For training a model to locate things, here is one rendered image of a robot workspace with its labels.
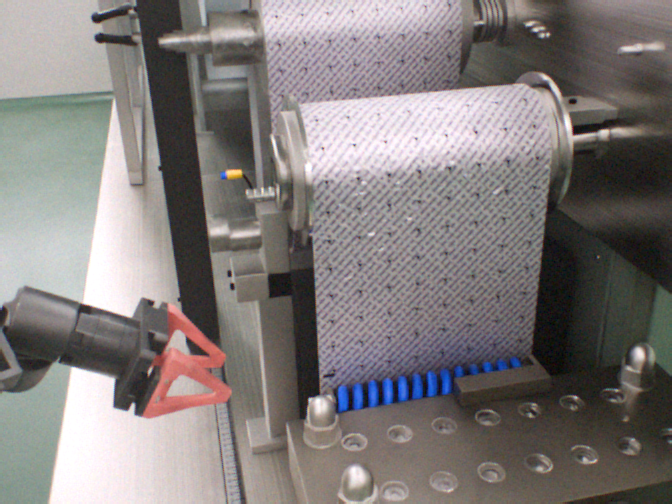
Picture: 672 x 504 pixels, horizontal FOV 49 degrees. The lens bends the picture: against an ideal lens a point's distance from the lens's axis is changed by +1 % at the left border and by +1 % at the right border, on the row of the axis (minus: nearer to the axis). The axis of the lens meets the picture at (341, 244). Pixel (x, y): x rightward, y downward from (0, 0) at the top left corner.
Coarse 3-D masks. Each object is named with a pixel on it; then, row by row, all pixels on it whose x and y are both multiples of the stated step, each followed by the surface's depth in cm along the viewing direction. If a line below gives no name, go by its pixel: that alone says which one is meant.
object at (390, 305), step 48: (384, 240) 69; (432, 240) 71; (480, 240) 72; (528, 240) 73; (336, 288) 70; (384, 288) 72; (432, 288) 73; (480, 288) 74; (528, 288) 76; (336, 336) 73; (384, 336) 74; (432, 336) 76; (480, 336) 77; (528, 336) 79; (336, 384) 75
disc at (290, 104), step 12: (288, 96) 68; (288, 108) 69; (300, 120) 65; (300, 132) 64; (300, 144) 65; (312, 180) 64; (312, 192) 64; (312, 204) 65; (312, 216) 66; (312, 228) 67; (300, 240) 73
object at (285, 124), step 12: (540, 96) 72; (276, 120) 73; (288, 120) 67; (552, 120) 71; (276, 132) 74; (288, 132) 66; (552, 132) 70; (288, 144) 67; (552, 144) 70; (300, 156) 65; (552, 156) 71; (300, 168) 65; (552, 168) 71; (300, 180) 66; (552, 180) 72; (300, 192) 66; (300, 204) 67; (288, 216) 73; (300, 216) 68; (300, 228) 70
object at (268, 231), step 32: (256, 224) 75; (256, 256) 80; (288, 256) 76; (256, 288) 77; (288, 288) 78; (288, 320) 80; (288, 352) 82; (288, 384) 84; (288, 416) 86; (256, 448) 86
